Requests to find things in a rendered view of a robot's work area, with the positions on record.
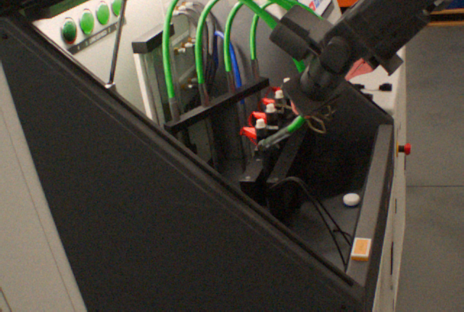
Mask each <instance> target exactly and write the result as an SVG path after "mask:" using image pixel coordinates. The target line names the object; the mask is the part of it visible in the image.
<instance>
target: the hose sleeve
mask: <svg viewBox="0 0 464 312"><path fill-rule="evenodd" d="M288 127H289V126H287V127H284V128H282V129H281V130H280V131H277V133H275V134H273V135H272V136H269V137H268V138H266V139H264V140H263V142H262V144H263V146H264V147H266V148H270V147H272V146H273V145H275V144H276V143H277V142H280V141H281V140H283V139H285V138H287V137H289V136H291V135H292V134H294V132H293V133H292V134H290V133H289V131H288Z"/></svg>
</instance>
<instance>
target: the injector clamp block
mask: <svg viewBox="0 0 464 312"><path fill-rule="evenodd" d="M309 122H310V124H311V126H312V127H315V122H314V120H313V119H312V118H309ZM315 142H316V140H315V131H314V130H312V129H311V127H309V125H308V124H307V121H305V122H304V123H303V124H302V125H301V126H300V128H298V129H297V130H296V131H295V132H294V134H292V135H291V136H289V137H288V140H287V142H286V145H285V147H284V148H283V151H282V146H281V141H280V142H279V145H280V155H281V156H280V157H279V159H278V160H277V161H276V163H275V165H274V167H273V155H272V154H271V155H269V158H270V170H271V174H270V176H269V178H268V180H267V185H266V189H268V190H269V188H270V187H271V186H273V185H275V184H277V183H278V182H280V181H281V180H283V179H285V178H288V177H297V178H300V179H301V180H303V182H305V183H306V185H307V186H308V181H309V179H307V176H308V171H307V163H308V160H309V159H310V155H311V153H312V150H313V148H314V146H315ZM239 186H240V190H241V192H243V193H245V195H246V196H248V197H249V198H250V199H252V200H253V201H255V202H256V203H257V204H259V205H260V207H262V206H267V202H266V196H265V185H264V178H263V172H262V164H261V157H260V156H255V155H254V157H253V158H252V160H251V161H250V163H249V164H248V166H247V169H246V170H245V172H244V174H243V176H241V178H240V180H239ZM273 189H274V188H272V189H271V191H270V192H268V200H269V206H270V212H271V213H286V212H287V210H288V208H301V206H302V203H303V201H304V198H305V195H306V192H305V191H304V189H303V188H302V187H301V186H300V185H299V184H298V183H297V182H295V181H288V182H286V183H285V184H283V185H281V186H279V187H278V188H276V190H275V194H274V193H273Z"/></svg>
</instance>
